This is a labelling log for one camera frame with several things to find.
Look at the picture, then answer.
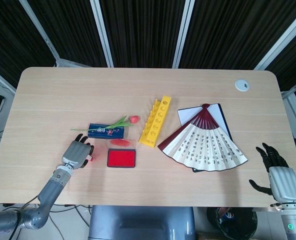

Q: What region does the yellow test tube rack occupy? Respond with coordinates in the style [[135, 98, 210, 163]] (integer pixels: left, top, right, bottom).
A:
[[138, 95, 174, 148]]

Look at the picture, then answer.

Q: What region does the red ink pad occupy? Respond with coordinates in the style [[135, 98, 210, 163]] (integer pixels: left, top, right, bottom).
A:
[[106, 148, 137, 169]]

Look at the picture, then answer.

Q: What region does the artificial pink tulip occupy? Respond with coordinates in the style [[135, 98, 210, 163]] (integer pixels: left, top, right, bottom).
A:
[[70, 115, 142, 132]]

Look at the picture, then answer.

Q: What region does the clear ink pad lid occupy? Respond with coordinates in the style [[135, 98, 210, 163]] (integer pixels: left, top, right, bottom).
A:
[[107, 137, 137, 151]]

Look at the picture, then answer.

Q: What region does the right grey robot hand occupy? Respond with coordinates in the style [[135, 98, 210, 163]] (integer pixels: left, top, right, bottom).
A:
[[248, 142, 296, 203]]

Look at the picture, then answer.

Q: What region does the black trash bin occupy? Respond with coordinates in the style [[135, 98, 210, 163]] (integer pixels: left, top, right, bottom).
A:
[[206, 206, 259, 240]]

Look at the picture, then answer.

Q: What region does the white partition post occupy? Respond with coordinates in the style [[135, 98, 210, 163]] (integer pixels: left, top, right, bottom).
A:
[[19, 0, 62, 68], [253, 4, 296, 71], [171, 0, 196, 70], [89, 0, 114, 68]]

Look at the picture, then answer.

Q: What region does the white cable grommet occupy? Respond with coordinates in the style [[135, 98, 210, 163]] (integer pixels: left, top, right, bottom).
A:
[[234, 79, 251, 93]]

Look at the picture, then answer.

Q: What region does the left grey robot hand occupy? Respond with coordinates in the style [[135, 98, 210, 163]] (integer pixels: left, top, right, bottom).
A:
[[61, 133, 95, 169]]

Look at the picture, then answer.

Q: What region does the blue patterned box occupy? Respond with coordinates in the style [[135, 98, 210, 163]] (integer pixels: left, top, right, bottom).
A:
[[87, 122, 126, 140]]

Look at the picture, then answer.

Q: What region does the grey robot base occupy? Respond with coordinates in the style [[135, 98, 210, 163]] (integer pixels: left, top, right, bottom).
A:
[[88, 205, 197, 240]]

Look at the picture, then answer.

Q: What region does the calligraphy folding fan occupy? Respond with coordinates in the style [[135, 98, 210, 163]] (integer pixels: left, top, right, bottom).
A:
[[157, 103, 249, 169]]

